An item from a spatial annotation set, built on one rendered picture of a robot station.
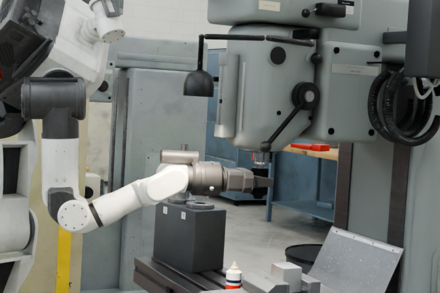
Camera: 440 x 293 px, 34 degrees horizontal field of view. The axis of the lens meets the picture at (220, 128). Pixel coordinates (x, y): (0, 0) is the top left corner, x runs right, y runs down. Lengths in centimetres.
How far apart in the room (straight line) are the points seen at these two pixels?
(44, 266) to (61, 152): 182
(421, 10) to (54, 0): 92
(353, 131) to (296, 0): 37
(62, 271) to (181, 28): 846
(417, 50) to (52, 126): 87
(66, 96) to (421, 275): 103
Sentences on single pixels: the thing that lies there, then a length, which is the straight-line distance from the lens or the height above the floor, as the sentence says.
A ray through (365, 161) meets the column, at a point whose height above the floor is 128.
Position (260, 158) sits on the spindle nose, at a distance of 188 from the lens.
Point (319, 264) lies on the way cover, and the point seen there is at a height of 95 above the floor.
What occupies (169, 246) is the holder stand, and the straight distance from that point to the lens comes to 232.
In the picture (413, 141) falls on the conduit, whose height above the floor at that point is 136.
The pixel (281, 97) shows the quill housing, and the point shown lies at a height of 145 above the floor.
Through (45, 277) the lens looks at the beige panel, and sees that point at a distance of 358.
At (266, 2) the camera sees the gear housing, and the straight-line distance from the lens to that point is 176.
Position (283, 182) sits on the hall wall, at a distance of 948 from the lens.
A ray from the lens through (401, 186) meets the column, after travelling 202.
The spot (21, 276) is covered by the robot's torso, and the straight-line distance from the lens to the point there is 229.
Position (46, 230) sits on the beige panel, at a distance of 353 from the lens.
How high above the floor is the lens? 146
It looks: 3 degrees down
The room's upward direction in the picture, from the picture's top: 3 degrees clockwise
